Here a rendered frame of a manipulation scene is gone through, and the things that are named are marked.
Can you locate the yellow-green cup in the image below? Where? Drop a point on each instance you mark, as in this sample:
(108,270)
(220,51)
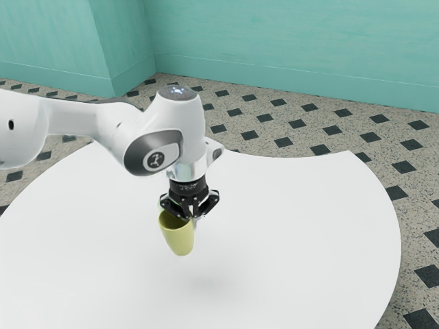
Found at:
(178,236)

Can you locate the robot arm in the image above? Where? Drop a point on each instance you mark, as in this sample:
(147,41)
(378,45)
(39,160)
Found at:
(103,120)

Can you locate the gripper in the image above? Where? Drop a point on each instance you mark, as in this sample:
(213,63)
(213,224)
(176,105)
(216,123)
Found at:
(188,188)

